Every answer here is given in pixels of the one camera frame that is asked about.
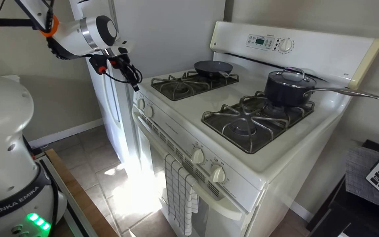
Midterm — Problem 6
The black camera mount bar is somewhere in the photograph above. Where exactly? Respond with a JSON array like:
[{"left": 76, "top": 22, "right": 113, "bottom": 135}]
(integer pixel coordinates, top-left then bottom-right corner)
[{"left": 0, "top": 19, "right": 39, "bottom": 29}]

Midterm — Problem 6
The stove digital display panel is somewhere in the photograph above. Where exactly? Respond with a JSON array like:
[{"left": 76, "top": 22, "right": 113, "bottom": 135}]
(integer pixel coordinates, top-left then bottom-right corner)
[{"left": 247, "top": 35, "right": 275, "bottom": 49}]

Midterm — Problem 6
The black frying pan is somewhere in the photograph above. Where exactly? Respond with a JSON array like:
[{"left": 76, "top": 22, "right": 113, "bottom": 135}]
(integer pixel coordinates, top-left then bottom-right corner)
[{"left": 193, "top": 61, "right": 233, "bottom": 78}]

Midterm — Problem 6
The white stove knob far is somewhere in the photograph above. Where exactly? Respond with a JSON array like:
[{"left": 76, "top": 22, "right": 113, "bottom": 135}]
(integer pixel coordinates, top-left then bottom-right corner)
[{"left": 137, "top": 99, "right": 147, "bottom": 111}]

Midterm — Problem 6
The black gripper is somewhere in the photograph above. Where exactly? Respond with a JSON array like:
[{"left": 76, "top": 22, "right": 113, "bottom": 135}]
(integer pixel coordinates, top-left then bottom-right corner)
[{"left": 89, "top": 56, "right": 142, "bottom": 91}]

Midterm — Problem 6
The white gas stove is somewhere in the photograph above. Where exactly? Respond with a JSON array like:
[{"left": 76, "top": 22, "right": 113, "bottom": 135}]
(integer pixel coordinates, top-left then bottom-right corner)
[{"left": 133, "top": 22, "right": 379, "bottom": 237}]

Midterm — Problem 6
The left black burner grate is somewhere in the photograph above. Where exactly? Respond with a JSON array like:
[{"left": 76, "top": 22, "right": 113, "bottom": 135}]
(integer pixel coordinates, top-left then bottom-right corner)
[{"left": 151, "top": 72, "right": 239, "bottom": 102}]

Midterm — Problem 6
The white stove knob near-right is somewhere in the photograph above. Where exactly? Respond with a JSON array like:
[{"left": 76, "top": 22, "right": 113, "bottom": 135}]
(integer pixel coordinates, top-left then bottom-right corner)
[{"left": 210, "top": 165, "right": 226, "bottom": 183}]

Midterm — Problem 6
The white timer dial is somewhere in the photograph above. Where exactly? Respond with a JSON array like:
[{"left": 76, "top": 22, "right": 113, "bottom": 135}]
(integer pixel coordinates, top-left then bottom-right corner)
[{"left": 277, "top": 39, "right": 295, "bottom": 54}]

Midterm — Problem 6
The right black burner grate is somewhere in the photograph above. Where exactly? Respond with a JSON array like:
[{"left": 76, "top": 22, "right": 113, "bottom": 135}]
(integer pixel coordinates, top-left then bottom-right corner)
[{"left": 201, "top": 91, "right": 314, "bottom": 155}]

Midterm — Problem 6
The checkered dish towel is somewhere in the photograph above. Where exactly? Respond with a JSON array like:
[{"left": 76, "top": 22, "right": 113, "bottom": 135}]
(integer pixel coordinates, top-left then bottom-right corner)
[{"left": 164, "top": 156, "right": 199, "bottom": 236}]

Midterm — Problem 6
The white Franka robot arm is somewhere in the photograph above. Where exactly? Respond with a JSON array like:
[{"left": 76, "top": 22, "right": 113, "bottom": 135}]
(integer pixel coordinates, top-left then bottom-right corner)
[{"left": 0, "top": 0, "right": 142, "bottom": 237}]

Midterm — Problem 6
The white oven door handle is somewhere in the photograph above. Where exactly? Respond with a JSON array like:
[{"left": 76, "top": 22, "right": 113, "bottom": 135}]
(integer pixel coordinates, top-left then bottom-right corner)
[{"left": 131, "top": 108, "right": 242, "bottom": 222}]

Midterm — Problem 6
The wooden edged robot table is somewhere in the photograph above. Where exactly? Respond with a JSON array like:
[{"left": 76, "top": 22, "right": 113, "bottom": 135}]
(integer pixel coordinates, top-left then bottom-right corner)
[{"left": 37, "top": 149, "right": 118, "bottom": 237}]

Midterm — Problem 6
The black saucepan with lid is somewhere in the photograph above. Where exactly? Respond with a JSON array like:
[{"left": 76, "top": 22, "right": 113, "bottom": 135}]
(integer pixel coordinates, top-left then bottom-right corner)
[{"left": 264, "top": 70, "right": 379, "bottom": 107}]

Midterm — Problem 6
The black burner grate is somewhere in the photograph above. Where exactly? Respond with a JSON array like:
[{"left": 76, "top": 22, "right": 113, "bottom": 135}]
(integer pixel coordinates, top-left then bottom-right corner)
[
  {"left": 201, "top": 91, "right": 314, "bottom": 155},
  {"left": 151, "top": 72, "right": 239, "bottom": 102}
]

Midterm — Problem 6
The white stove knob near-left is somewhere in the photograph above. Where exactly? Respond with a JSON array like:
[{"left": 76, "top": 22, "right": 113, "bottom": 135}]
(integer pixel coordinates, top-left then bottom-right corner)
[{"left": 191, "top": 148, "right": 205, "bottom": 165}]

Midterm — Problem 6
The black side table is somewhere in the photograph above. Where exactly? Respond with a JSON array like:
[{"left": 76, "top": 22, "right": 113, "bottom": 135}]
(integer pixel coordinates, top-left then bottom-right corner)
[{"left": 306, "top": 140, "right": 379, "bottom": 237}]

